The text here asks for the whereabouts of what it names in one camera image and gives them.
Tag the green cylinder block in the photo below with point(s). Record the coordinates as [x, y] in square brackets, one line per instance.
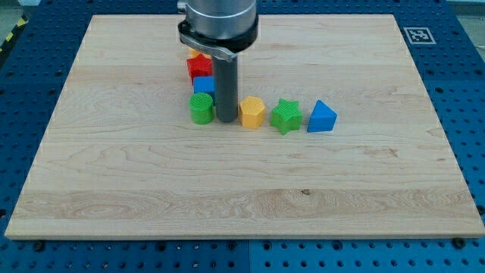
[201, 108]

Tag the blue triangle block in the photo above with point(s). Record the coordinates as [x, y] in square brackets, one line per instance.
[323, 118]

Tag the yellow hexagon block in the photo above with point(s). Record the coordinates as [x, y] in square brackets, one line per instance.
[252, 112]

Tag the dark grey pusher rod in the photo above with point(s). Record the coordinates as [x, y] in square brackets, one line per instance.
[225, 89]

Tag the white fiducial marker tag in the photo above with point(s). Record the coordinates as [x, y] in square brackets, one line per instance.
[419, 36]

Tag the green star block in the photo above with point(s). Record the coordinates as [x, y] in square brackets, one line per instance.
[286, 116]

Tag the blue cube block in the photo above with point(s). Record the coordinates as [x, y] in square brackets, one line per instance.
[204, 84]

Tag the red star block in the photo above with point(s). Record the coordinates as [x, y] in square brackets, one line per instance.
[199, 66]

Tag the orange block behind star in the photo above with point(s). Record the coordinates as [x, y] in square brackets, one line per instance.
[194, 53]

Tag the black yellow hazard tape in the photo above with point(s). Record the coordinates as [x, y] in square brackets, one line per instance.
[14, 34]

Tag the light wooden board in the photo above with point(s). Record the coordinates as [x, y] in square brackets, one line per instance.
[122, 160]

